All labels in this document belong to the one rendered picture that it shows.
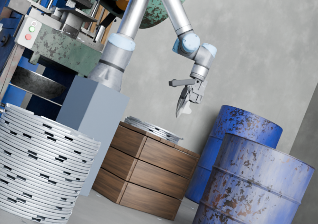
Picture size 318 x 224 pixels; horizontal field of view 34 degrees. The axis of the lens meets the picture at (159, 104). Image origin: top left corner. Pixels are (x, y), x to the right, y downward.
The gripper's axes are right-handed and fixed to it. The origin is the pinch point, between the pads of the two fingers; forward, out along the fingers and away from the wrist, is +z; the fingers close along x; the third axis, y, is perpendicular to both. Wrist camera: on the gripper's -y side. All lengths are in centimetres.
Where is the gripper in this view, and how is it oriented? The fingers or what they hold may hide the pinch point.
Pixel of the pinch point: (176, 114)
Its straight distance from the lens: 234.8
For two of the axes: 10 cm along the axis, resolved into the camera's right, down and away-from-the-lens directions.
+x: -3.0, -0.5, 9.5
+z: -3.9, 9.2, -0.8
